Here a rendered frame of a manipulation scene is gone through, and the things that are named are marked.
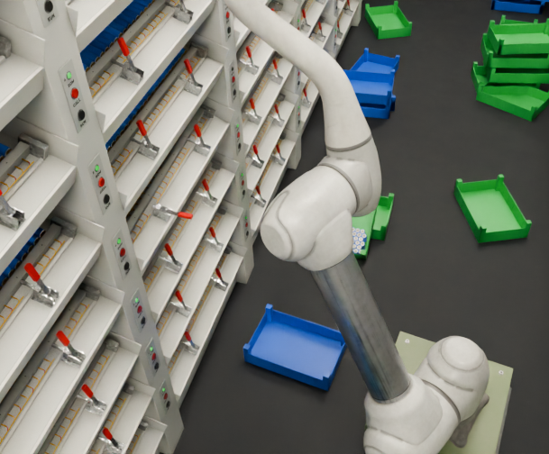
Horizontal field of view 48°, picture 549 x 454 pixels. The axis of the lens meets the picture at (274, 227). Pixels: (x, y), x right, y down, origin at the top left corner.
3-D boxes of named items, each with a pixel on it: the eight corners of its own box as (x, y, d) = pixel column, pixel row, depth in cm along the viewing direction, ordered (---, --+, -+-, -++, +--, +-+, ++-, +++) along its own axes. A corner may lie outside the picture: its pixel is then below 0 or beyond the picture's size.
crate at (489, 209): (526, 237, 247) (532, 222, 242) (478, 242, 246) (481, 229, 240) (498, 188, 269) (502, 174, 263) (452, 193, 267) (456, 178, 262)
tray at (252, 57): (289, 25, 234) (302, -7, 224) (236, 115, 193) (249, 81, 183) (241, 2, 233) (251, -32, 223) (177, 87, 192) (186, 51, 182)
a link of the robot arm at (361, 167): (388, 131, 132) (348, 162, 125) (401, 203, 141) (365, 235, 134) (341, 124, 141) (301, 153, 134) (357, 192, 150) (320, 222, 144)
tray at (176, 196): (226, 133, 187) (234, 110, 180) (138, 283, 146) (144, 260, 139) (165, 104, 186) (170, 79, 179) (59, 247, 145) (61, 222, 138)
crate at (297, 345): (348, 343, 215) (349, 329, 209) (327, 391, 202) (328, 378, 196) (268, 316, 224) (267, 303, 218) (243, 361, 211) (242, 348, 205)
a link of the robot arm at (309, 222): (470, 436, 152) (418, 504, 141) (417, 418, 165) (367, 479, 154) (350, 158, 126) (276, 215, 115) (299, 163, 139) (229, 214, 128)
